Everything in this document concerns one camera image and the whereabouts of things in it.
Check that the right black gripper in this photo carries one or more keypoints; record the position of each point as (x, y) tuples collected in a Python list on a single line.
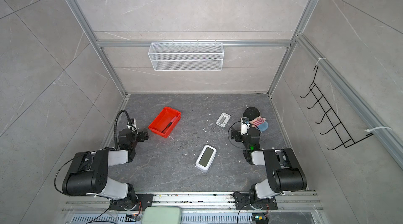
[(238, 133)]

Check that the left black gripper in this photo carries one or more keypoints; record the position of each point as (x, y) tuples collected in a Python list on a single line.
[(142, 138)]

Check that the red handled screwdriver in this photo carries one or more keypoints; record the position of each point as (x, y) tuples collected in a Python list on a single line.
[(170, 123)]

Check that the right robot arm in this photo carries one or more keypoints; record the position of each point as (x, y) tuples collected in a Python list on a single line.
[(283, 171)]

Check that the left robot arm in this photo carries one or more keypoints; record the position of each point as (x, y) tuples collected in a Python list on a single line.
[(88, 174)]

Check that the red plastic bin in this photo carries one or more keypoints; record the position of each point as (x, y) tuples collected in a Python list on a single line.
[(162, 120)]

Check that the plush doll black hat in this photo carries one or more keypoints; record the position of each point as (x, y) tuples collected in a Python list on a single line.
[(255, 118)]

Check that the small clear plastic case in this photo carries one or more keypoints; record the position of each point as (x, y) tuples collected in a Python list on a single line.
[(223, 120)]

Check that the white digital clock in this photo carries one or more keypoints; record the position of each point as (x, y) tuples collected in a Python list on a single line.
[(206, 157)]

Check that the pale green box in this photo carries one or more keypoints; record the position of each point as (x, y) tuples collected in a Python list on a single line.
[(162, 215)]

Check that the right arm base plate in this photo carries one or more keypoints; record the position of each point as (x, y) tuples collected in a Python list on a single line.
[(244, 201)]

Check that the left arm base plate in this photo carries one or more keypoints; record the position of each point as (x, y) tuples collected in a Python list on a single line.
[(136, 203)]

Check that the aluminium rail base frame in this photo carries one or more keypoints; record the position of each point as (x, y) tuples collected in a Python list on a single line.
[(301, 207)]

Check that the white wire mesh basket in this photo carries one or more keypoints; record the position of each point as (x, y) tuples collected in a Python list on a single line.
[(191, 56)]

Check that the black wire hook rack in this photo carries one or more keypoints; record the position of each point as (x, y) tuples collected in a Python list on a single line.
[(331, 116)]

